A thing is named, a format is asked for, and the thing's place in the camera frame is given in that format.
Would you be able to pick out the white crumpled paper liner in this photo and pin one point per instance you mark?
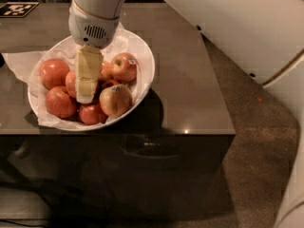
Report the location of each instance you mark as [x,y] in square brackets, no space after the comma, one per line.
[57,53]

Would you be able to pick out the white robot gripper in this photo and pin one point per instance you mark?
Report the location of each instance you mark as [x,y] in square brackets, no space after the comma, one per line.
[91,30]

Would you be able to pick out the red apple hidden in middle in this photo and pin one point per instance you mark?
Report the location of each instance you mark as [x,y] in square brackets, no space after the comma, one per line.
[108,83]

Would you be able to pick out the white oval bowl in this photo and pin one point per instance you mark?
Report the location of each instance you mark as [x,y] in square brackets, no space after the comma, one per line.
[144,67]

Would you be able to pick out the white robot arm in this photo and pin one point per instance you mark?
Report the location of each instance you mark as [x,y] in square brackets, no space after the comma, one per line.
[264,37]

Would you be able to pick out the red apple far left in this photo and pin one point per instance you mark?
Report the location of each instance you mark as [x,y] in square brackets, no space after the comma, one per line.
[53,73]

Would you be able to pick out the yellow-red apple front right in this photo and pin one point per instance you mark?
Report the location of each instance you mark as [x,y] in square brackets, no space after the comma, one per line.
[115,100]

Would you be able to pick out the black white fiducial marker tag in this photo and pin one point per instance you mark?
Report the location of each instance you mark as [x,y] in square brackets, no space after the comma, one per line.
[17,9]

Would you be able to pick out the red apple lower left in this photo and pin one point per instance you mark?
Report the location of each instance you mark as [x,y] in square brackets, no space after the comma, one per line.
[59,103]

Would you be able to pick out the red apple top right sticker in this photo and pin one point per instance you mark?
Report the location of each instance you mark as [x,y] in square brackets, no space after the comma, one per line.
[124,67]

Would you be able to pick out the red apple bottom centre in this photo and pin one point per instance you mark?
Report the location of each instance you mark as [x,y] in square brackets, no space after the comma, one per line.
[91,114]

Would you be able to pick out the red apple with sticker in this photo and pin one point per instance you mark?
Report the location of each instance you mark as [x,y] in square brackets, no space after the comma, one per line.
[71,83]

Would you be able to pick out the small red apple top middle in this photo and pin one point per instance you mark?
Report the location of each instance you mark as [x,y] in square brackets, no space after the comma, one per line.
[105,72]

